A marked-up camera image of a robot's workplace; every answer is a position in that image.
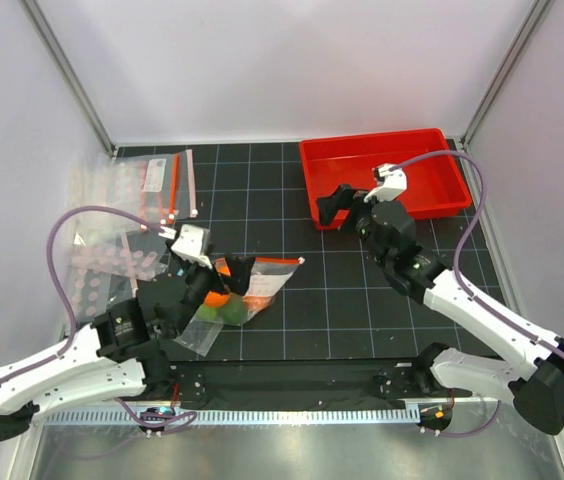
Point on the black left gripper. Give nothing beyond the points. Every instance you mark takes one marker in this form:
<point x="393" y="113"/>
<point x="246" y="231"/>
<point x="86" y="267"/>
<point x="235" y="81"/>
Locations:
<point x="239" y="268"/>

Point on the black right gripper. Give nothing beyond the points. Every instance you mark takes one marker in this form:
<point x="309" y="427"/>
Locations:
<point x="341" y="198"/>

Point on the orange fruit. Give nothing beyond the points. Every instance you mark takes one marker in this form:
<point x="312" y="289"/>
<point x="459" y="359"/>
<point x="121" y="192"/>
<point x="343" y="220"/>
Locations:
<point x="216" y="300"/>

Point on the orange zipper clear bag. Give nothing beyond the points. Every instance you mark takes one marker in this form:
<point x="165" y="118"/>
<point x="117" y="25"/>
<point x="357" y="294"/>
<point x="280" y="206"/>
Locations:
<point x="268" y="276"/>

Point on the dark green lime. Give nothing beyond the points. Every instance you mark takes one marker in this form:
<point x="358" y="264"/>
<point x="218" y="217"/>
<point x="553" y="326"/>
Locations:
<point x="234" y="312"/>

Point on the light green lime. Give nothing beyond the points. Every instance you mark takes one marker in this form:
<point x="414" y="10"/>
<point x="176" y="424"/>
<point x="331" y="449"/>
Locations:
<point x="207" y="314"/>

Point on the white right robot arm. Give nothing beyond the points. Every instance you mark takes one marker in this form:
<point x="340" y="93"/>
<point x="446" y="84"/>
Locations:
<point x="528" y="371"/>

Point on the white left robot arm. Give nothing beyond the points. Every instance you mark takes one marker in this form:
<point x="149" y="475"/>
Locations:
<point x="71" y="373"/>

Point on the clear blue zipper bag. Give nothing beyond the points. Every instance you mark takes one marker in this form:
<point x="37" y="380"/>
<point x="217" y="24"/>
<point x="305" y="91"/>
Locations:
<point x="199" y="336"/>

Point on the pink zipper bag stack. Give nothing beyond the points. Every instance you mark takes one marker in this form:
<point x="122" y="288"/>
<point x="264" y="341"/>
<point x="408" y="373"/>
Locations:
<point x="158" y="188"/>

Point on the pink dotted clear bag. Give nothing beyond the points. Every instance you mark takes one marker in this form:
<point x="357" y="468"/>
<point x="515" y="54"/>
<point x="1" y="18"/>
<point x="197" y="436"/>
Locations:
<point x="108" y="270"/>

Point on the red plastic tray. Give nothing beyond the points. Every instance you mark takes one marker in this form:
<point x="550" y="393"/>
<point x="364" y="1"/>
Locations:
<point x="429" y="189"/>

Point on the black grid cutting mat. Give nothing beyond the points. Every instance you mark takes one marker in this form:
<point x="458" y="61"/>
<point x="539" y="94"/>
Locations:
<point x="337" y="305"/>

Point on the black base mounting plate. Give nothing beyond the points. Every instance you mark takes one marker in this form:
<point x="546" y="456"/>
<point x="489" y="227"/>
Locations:
<point x="292" y="384"/>

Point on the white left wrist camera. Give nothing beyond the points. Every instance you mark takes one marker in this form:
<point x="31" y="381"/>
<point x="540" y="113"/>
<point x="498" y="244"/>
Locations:
<point x="191" y="244"/>

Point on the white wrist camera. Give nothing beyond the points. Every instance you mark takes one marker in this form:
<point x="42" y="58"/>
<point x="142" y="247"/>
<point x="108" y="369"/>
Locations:
<point x="191" y="244"/>
<point x="391" y="182"/>

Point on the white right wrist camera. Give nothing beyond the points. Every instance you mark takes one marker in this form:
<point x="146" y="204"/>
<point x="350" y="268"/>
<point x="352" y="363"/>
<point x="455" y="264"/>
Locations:
<point x="391" y="182"/>

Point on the perforated aluminium rail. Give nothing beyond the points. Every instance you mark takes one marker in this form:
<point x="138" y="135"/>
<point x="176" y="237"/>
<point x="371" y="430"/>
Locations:
<point x="117" y="416"/>

